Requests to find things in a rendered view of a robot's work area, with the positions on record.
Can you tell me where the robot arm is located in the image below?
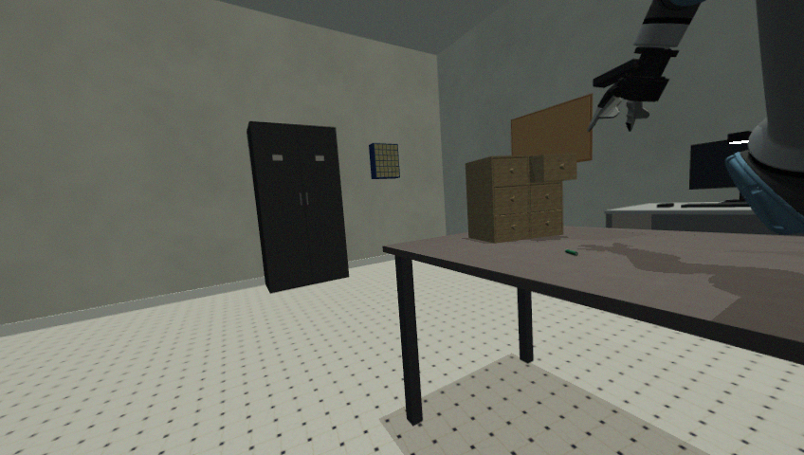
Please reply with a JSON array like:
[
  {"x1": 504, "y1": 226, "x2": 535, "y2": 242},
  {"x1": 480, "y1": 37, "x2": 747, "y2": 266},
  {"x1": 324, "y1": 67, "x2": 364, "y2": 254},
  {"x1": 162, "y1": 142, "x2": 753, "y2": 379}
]
[{"x1": 633, "y1": 0, "x2": 804, "y2": 235}]

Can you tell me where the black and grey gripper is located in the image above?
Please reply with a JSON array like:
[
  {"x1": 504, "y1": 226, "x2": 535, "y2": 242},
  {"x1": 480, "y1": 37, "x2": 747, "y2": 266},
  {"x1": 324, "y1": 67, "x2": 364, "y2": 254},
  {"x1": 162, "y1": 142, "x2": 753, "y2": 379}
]
[{"x1": 587, "y1": 47, "x2": 679, "y2": 132}]

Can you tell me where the wooden chest of drawers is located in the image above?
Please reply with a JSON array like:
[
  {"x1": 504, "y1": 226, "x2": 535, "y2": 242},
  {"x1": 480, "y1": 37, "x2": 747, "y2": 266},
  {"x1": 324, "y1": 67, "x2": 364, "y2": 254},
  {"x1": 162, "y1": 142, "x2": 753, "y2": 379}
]
[{"x1": 466, "y1": 155, "x2": 563, "y2": 244}]

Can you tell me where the wooden drawer front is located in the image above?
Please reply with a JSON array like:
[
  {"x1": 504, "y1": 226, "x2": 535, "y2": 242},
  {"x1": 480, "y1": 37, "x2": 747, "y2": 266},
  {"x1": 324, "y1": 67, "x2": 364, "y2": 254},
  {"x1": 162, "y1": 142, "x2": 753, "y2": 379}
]
[
  {"x1": 494, "y1": 186, "x2": 528, "y2": 213},
  {"x1": 530, "y1": 183, "x2": 561, "y2": 210},
  {"x1": 493, "y1": 157, "x2": 528, "y2": 185},
  {"x1": 530, "y1": 209, "x2": 562, "y2": 237},
  {"x1": 529, "y1": 154, "x2": 576, "y2": 183},
  {"x1": 495, "y1": 212, "x2": 529, "y2": 242}
]

